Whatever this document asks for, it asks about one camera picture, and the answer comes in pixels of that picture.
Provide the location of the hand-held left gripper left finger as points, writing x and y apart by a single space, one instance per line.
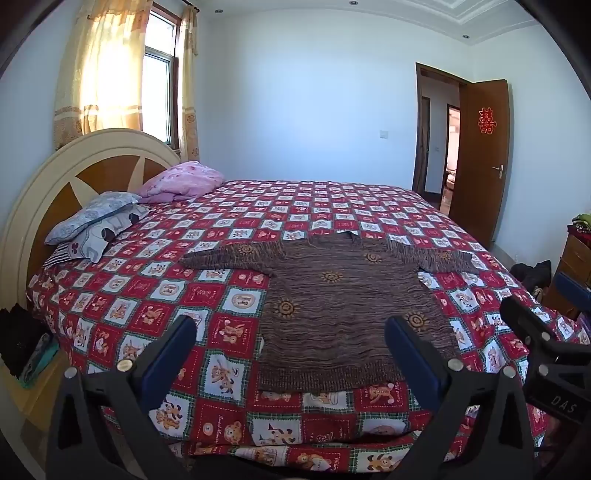
171 351

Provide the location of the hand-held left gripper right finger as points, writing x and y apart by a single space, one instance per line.
407 351

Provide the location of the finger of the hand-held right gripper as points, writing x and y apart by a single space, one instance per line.
526 318
575 288

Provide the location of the brown knitted sweater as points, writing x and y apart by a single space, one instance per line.
332 314

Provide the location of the dark clothes on floor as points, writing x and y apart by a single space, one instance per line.
533 276

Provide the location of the pile of colourful clothes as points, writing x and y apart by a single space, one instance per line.
582 226

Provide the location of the brown wooden dresser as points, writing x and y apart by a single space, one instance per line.
570 258

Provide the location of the red checkered printed blanket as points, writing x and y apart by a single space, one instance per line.
217 277

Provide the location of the white pillow with dark print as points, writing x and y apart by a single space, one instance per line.
108 235

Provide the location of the teal pouch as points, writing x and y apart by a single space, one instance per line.
39 362

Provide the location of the brown wooden door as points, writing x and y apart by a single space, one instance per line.
480 184

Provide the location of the striped pillow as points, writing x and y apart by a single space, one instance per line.
57 256

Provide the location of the pale wooden nightstand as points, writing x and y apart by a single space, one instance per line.
32 406

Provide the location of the black cloth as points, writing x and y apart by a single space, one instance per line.
21 337

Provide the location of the blue-grey patterned pillow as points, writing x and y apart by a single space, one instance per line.
92 214

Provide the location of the pink pillow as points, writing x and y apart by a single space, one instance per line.
184 180

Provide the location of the red paper door decoration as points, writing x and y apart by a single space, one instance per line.
485 121

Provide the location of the cream and wood headboard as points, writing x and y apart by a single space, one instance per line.
46 184

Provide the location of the window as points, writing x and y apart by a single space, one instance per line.
159 83

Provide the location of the wide yellow curtain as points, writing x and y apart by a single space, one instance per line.
101 74

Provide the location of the dark wooden door frame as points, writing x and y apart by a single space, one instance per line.
419 129

